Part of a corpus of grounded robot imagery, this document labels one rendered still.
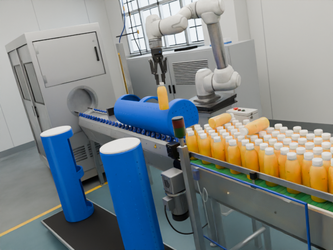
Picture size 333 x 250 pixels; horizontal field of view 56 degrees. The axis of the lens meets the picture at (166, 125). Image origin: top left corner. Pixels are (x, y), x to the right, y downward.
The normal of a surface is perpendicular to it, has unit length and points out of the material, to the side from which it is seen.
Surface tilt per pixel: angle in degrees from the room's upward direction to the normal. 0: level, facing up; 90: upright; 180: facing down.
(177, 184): 90
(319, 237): 90
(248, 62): 90
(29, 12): 90
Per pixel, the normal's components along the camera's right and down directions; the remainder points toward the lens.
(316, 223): -0.81, 0.29
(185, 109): 0.56, 0.12
